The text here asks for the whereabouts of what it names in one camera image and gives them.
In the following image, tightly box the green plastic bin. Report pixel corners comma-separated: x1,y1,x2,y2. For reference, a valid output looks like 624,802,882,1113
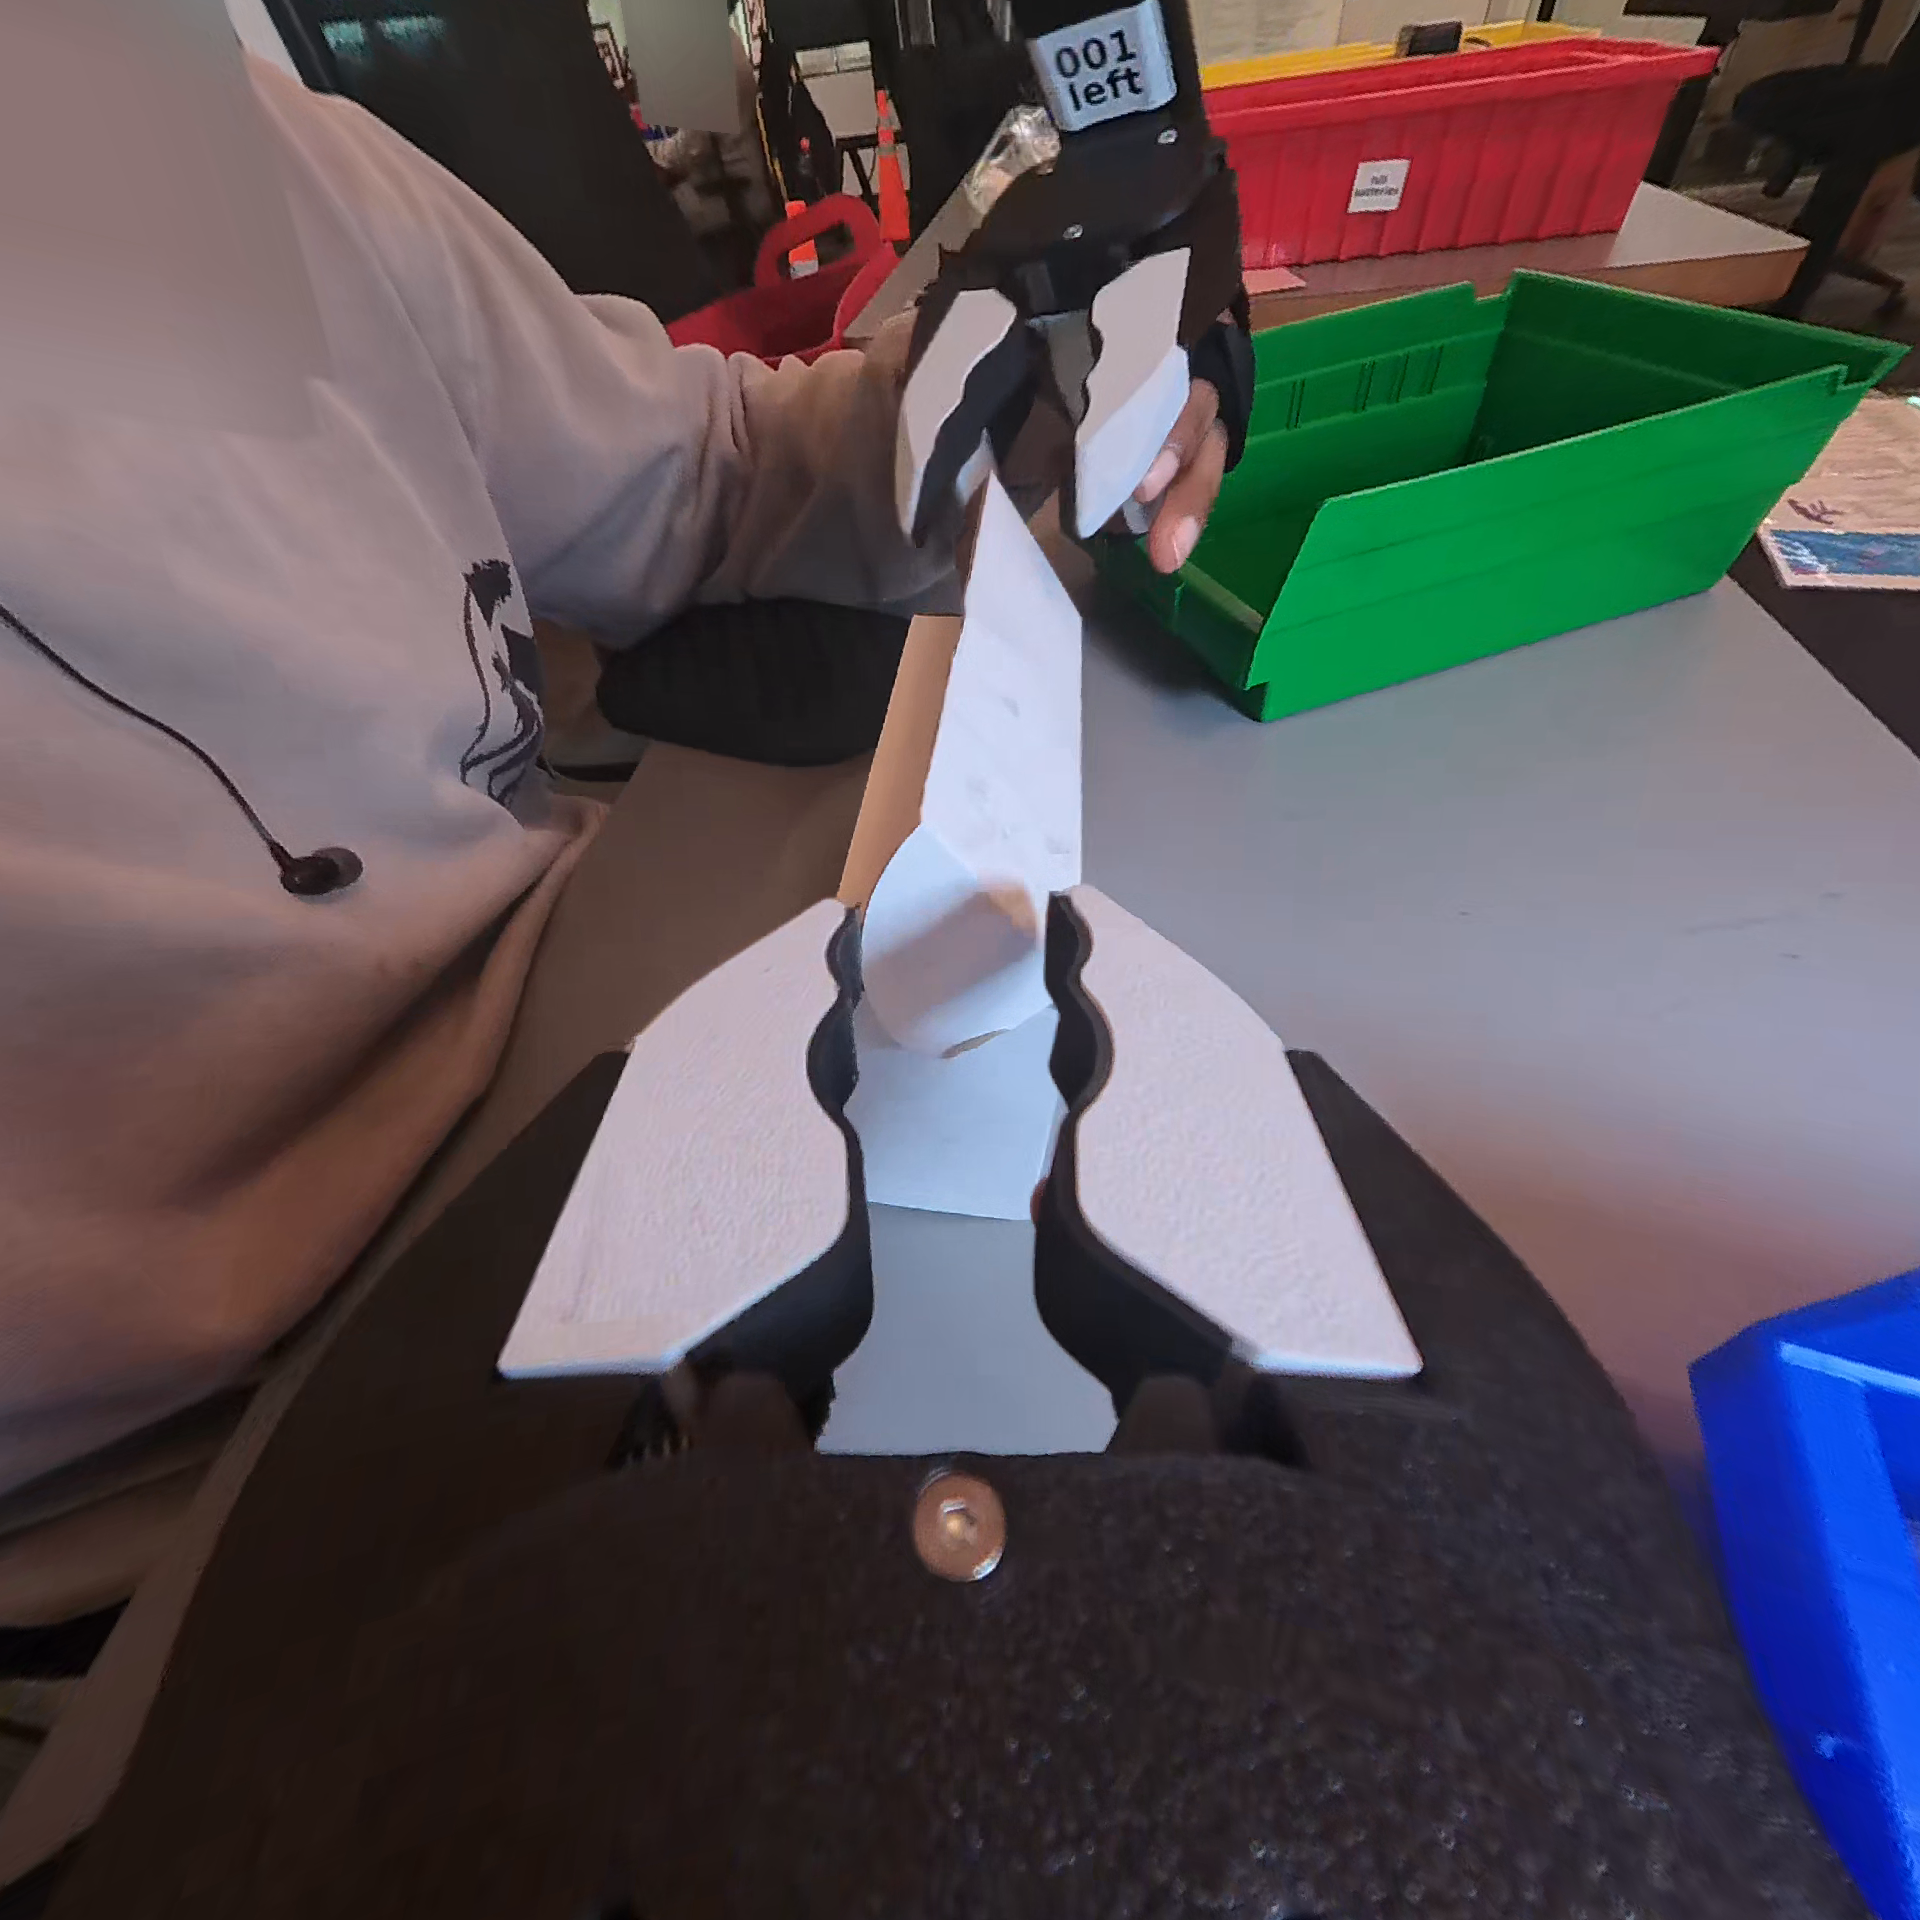
1092,268,1910,724

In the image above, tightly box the person's torso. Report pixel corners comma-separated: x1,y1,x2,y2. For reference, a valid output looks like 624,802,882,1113
0,54,720,1515

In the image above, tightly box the black office chair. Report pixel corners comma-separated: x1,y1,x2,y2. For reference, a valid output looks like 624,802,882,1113
1726,0,1920,319

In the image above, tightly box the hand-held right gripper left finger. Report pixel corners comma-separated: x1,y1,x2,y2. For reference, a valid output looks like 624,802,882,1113
493,898,877,1387

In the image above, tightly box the person's left hand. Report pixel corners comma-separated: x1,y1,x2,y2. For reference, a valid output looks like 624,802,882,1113
1121,379,1226,573

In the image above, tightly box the red plastic bin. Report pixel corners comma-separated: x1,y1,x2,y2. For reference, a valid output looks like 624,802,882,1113
1200,34,1720,274

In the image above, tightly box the printed paper sheet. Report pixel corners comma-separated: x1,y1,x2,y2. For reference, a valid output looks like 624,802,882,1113
1756,395,1920,591

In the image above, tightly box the yellow plastic bin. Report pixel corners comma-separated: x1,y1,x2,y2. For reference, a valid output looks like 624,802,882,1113
1200,17,1606,92

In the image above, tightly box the white cardboard box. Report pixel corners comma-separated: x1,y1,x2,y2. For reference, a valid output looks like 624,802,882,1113
846,474,1086,1219

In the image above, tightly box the blue plastic bin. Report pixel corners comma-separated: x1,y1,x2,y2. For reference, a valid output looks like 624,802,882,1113
1688,1269,1920,1920

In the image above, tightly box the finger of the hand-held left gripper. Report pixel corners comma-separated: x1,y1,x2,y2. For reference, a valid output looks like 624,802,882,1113
1066,246,1196,545
894,280,1042,550

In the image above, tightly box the black earphone cable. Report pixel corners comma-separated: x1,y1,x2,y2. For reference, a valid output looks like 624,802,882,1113
0,604,364,901

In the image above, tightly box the person's left forearm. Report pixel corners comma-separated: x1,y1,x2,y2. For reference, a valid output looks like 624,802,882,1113
577,291,969,621

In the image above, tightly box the red plastic basket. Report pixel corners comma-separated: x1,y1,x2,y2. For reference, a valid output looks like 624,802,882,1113
668,194,901,368

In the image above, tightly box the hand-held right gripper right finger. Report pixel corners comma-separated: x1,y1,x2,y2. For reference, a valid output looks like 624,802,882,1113
1032,882,1426,1384

